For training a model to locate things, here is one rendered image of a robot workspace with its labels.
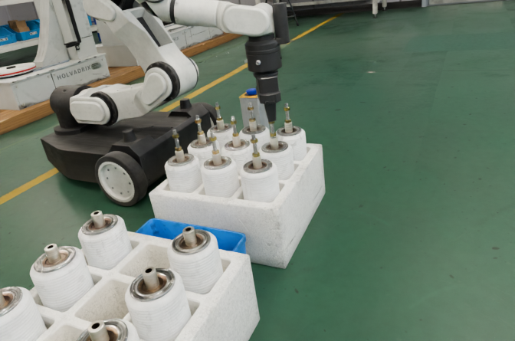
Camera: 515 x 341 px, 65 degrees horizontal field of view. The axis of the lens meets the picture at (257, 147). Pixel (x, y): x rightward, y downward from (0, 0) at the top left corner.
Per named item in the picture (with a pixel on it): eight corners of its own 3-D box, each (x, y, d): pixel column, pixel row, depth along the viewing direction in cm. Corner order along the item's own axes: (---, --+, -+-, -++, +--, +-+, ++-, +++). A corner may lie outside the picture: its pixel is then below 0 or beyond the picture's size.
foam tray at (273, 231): (162, 246, 121) (148, 193, 113) (224, 182, 152) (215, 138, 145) (285, 269, 104) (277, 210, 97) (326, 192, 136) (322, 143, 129)
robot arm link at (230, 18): (267, 37, 96) (211, 31, 97) (272, 31, 104) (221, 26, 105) (270, 9, 93) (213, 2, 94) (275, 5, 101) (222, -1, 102)
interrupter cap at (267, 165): (239, 165, 106) (239, 163, 106) (266, 158, 108) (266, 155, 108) (248, 177, 100) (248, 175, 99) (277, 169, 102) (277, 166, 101)
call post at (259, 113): (250, 176, 154) (238, 97, 141) (257, 168, 160) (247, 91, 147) (267, 178, 151) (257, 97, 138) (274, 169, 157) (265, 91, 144)
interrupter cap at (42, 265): (25, 270, 77) (24, 267, 77) (58, 245, 83) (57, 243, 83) (53, 277, 74) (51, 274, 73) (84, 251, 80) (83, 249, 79)
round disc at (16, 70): (-22, 80, 277) (-25, 72, 274) (19, 69, 301) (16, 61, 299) (7, 80, 263) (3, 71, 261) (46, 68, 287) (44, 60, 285)
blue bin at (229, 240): (136, 277, 109) (124, 240, 104) (161, 251, 118) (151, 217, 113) (234, 302, 96) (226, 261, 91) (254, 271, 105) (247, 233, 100)
